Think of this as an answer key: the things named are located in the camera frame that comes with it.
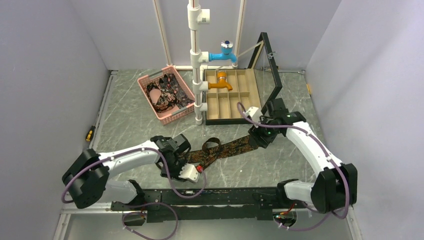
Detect pink plastic basket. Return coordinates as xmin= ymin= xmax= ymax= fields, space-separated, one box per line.
xmin=137 ymin=66 xmax=195 ymax=125

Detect floral ties in basket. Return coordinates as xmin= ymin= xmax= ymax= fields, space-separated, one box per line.
xmin=146 ymin=73 xmax=195 ymax=113

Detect blue plastic faucet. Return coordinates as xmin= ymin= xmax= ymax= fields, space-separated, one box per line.
xmin=208 ymin=40 xmax=237 ymax=64

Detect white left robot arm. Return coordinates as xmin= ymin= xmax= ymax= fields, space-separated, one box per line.
xmin=62 ymin=134 xmax=200 ymax=210

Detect black orange key-pattern tie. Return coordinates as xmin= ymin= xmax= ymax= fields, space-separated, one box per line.
xmin=181 ymin=135 xmax=259 ymax=169

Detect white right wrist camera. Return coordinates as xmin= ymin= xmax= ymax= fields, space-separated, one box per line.
xmin=243 ymin=106 xmax=263 ymax=128

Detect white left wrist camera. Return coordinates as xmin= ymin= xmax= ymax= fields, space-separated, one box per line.
xmin=178 ymin=163 xmax=201 ymax=184

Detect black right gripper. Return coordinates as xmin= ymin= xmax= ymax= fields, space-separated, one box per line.
xmin=248 ymin=115 xmax=280 ymax=149

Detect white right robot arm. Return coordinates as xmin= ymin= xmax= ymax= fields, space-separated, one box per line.
xmin=237 ymin=98 xmax=358 ymax=214

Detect orange plastic faucet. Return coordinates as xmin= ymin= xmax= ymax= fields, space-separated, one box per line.
xmin=208 ymin=70 xmax=233 ymax=91

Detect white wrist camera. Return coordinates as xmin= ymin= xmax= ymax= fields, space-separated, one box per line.
xmin=243 ymin=106 xmax=263 ymax=128
xmin=178 ymin=163 xmax=201 ymax=184

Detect yellow black screwdriver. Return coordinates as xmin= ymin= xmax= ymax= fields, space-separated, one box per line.
xmin=85 ymin=125 xmax=96 ymax=142

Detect white pvc pipe stand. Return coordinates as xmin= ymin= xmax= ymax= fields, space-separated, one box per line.
xmin=187 ymin=0 xmax=210 ymax=125

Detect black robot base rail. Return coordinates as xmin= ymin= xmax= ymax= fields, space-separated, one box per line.
xmin=110 ymin=187 xmax=303 ymax=223

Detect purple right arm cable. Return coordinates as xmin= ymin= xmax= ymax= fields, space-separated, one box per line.
xmin=236 ymin=101 xmax=351 ymax=232

